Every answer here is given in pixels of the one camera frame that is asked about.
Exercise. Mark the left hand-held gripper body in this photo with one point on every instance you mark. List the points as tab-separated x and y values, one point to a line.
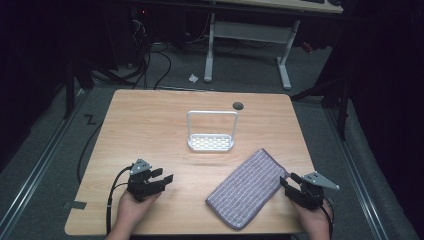
140	186

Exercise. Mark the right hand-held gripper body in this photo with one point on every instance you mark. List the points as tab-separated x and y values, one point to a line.
311	193

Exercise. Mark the purple striped cloth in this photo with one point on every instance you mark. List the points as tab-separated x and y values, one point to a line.
246	190

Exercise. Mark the person's right hand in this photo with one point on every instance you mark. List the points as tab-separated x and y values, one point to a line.
316	221

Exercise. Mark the white rack with tray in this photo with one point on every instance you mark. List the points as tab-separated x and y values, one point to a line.
210	142

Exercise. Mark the black tape mark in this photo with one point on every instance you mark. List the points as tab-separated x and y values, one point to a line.
90	119

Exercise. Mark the black metal stand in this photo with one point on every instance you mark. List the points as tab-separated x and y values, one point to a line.
336	96
70	90

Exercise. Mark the black round table grommet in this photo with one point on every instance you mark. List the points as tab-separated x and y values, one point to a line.
238	106

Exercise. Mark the white paper scrap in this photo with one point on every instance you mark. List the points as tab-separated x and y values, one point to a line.
193	78

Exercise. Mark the small red object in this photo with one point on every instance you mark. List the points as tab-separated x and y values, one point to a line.
307	47

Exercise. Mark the dark computer tower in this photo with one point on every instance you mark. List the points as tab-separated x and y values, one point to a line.
128	36

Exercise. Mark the white-framed desk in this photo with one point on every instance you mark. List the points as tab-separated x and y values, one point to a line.
253	31

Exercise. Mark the metal floor rail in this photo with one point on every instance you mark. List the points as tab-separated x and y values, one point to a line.
356	173
43	160

